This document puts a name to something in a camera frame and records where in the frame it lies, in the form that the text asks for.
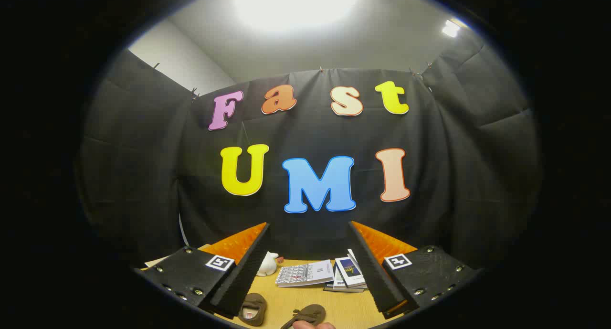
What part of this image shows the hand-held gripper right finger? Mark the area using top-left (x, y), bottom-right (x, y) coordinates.
top-left (348, 221), bottom-right (480, 319)

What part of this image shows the brown fleece shoe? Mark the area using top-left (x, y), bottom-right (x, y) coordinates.
top-left (281, 304), bottom-right (327, 329)
top-left (238, 293), bottom-right (268, 327)

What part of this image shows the small ceiling light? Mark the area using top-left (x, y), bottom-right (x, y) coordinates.
top-left (441, 19), bottom-right (462, 39)

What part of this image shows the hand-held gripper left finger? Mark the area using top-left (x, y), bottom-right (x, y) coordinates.
top-left (134, 223), bottom-right (271, 319)

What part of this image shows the dark cover book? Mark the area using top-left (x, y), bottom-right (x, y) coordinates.
top-left (324, 281), bottom-right (365, 293)

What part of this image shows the white book with black print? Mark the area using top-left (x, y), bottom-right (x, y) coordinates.
top-left (332, 267), bottom-right (366, 291)

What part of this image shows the grey patterned book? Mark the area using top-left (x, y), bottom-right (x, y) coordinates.
top-left (275, 260), bottom-right (335, 288)

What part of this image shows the large ceiling light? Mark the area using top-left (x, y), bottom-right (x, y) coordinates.
top-left (233, 0), bottom-right (362, 34)

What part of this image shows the white duck plush toy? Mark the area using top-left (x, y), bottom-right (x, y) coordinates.
top-left (256, 252), bottom-right (285, 277)

